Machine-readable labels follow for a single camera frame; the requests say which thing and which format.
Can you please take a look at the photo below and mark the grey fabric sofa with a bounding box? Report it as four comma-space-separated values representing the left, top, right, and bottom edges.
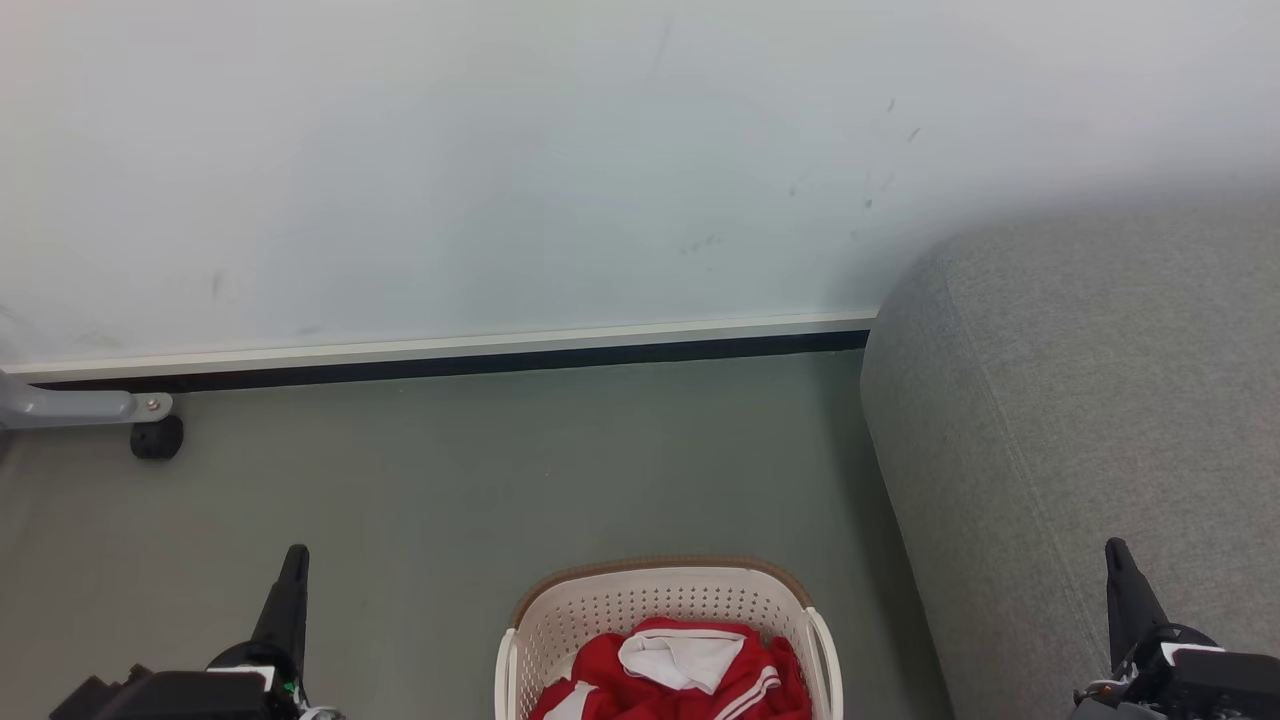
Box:
860, 195, 1280, 720

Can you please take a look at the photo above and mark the cream perforated laundry basket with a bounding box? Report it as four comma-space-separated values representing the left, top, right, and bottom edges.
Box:
495, 557, 844, 720

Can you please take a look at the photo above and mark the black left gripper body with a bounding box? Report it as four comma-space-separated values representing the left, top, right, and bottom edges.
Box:
50, 643, 343, 720

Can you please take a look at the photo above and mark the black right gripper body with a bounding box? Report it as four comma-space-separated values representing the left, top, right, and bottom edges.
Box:
1072, 622, 1280, 720

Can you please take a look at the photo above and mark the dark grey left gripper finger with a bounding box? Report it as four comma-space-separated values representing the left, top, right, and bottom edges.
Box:
250, 545, 311, 683

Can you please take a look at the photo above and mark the white black wall baseboard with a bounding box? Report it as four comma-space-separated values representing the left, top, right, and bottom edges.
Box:
0, 310, 879, 394

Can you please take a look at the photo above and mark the black caster wheel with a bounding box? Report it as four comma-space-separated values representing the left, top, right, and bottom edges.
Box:
130, 415, 185, 461

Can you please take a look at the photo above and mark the grey metal stand leg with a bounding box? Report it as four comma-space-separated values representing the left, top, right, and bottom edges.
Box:
0, 370, 174, 432

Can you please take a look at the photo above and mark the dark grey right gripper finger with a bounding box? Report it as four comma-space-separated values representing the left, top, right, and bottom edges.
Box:
1104, 538, 1170, 673

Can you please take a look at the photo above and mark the red white striped sports garment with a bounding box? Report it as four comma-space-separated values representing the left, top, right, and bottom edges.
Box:
530, 617, 813, 720

